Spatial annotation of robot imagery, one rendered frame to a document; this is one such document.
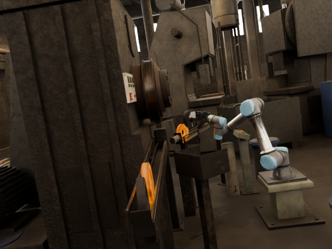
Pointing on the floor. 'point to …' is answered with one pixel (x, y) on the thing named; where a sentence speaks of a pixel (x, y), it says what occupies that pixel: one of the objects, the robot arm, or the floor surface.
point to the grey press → (300, 54)
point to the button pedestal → (249, 189)
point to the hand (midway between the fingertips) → (188, 116)
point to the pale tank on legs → (221, 18)
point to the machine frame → (79, 117)
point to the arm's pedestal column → (288, 211)
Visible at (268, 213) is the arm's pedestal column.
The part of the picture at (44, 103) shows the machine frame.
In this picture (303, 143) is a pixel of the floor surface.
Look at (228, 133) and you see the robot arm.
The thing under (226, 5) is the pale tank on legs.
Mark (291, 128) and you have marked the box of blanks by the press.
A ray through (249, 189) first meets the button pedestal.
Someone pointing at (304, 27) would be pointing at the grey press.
